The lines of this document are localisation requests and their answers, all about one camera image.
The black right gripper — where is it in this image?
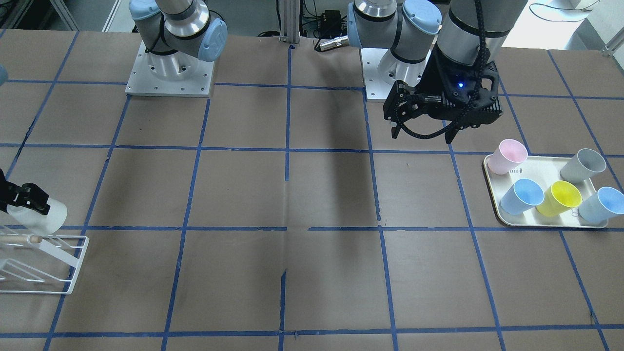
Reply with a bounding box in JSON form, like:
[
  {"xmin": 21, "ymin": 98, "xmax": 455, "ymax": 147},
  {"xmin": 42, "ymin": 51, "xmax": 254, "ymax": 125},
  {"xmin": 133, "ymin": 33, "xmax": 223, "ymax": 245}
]
[{"xmin": 0, "ymin": 169, "xmax": 51, "ymax": 215}]

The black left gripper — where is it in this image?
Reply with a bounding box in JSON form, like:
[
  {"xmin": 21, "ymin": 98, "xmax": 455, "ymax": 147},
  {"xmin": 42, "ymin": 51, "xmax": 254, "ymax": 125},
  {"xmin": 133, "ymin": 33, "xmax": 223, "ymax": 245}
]
[{"xmin": 383, "ymin": 47, "xmax": 503, "ymax": 144}]

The white plastic cup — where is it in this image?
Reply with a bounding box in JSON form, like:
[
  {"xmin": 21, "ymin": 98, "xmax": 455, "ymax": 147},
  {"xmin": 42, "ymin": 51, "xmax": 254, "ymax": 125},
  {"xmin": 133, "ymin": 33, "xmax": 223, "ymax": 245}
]
[{"xmin": 7, "ymin": 198, "xmax": 68, "ymax": 235}]

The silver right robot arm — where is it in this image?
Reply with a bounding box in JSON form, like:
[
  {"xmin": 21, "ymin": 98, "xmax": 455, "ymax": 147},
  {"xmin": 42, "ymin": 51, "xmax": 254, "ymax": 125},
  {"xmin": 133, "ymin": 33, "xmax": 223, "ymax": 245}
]
[{"xmin": 129, "ymin": 0, "xmax": 228, "ymax": 80}]

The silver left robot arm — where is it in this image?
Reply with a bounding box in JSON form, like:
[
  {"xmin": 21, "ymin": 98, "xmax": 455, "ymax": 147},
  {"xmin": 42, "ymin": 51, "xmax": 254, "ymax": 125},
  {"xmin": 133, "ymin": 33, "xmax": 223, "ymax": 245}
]
[{"xmin": 346, "ymin": 0, "xmax": 527, "ymax": 144}]

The pink plastic cup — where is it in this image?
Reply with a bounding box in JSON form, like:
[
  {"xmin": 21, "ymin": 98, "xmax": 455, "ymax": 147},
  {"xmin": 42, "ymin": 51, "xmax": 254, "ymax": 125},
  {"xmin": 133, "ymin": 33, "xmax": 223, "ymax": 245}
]
[{"xmin": 487, "ymin": 138, "xmax": 528, "ymax": 175}]

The yellow plastic cup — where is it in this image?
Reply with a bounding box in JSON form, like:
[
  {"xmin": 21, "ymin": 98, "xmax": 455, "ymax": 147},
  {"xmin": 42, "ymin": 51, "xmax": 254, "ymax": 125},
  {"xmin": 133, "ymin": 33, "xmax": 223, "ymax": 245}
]
[{"xmin": 536, "ymin": 180, "xmax": 583, "ymax": 217}]

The grey plastic cup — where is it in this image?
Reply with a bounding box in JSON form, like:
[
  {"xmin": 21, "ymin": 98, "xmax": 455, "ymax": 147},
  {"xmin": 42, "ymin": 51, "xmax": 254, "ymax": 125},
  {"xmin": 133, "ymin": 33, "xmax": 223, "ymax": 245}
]
[{"xmin": 560, "ymin": 148, "xmax": 607, "ymax": 184}]

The light blue plastic cup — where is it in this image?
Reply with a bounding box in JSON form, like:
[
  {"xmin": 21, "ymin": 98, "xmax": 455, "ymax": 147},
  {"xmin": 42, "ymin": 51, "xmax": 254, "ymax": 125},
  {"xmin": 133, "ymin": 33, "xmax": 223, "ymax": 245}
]
[{"xmin": 579, "ymin": 187, "xmax": 624, "ymax": 224}]

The beige plastic tray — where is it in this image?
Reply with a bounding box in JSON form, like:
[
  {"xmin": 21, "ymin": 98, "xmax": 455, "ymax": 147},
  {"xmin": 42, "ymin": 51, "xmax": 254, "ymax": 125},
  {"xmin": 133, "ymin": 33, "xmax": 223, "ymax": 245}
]
[{"xmin": 483, "ymin": 154, "xmax": 609, "ymax": 229}]

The black power adapter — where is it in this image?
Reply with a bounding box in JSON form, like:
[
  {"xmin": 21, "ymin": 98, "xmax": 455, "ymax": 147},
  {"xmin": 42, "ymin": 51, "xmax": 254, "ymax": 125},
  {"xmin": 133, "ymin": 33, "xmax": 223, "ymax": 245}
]
[{"xmin": 319, "ymin": 10, "xmax": 342, "ymax": 31}]

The black braided cable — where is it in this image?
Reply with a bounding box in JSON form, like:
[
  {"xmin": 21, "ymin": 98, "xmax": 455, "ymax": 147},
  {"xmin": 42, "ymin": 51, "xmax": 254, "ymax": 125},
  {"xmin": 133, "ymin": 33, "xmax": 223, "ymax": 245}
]
[{"xmin": 392, "ymin": 0, "xmax": 490, "ymax": 139}]

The white wire drying rack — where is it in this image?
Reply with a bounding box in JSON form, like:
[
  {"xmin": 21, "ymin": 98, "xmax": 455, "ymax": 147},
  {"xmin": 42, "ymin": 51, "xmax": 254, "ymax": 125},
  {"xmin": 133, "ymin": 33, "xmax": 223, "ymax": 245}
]
[{"xmin": 0, "ymin": 225, "xmax": 89, "ymax": 295}]

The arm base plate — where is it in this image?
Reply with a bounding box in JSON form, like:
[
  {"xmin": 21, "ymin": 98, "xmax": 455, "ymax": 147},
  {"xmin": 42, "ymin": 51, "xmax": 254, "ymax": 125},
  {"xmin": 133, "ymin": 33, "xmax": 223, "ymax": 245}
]
[
  {"xmin": 360, "ymin": 48, "xmax": 431, "ymax": 101},
  {"xmin": 125, "ymin": 42, "xmax": 215, "ymax": 98}
]

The aluminium frame post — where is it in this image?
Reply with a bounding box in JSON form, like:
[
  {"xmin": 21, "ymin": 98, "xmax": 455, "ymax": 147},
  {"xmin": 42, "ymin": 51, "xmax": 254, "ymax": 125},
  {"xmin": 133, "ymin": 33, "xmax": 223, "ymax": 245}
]
[{"xmin": 278, "ymin": 0, "xmax": 301, "ymax": 46}]

